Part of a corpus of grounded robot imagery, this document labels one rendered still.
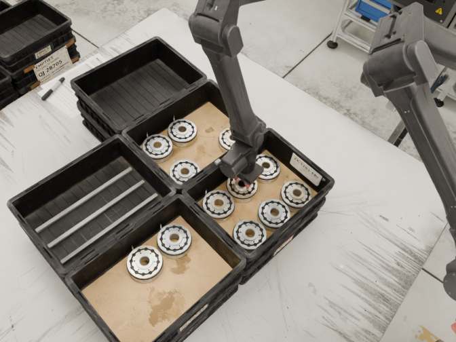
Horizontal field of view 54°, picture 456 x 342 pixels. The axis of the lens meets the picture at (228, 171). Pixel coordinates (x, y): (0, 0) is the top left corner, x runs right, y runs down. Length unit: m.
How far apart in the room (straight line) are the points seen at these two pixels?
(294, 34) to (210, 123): 1.90
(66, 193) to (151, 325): 0.51
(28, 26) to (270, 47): 1.57
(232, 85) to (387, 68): 0.38
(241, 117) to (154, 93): 0.66
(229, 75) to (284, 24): 2.49
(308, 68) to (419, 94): 2.37
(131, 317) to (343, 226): 0.79
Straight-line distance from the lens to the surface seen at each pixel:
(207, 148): 1.56
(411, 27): 0.84
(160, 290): 1.32
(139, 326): 1.30
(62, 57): 2.56
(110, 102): 1.72
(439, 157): 0.88
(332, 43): 3.40
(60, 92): 1.97
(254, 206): 1.45
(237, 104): 1.10
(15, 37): 2.63
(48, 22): 2.68
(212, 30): 0.93
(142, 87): 1.76
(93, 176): 1.53
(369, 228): 1.67
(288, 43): 3.34
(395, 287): 1.61
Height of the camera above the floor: 2.08
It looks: 56 degrees down
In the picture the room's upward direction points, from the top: 8 degrees clockwise
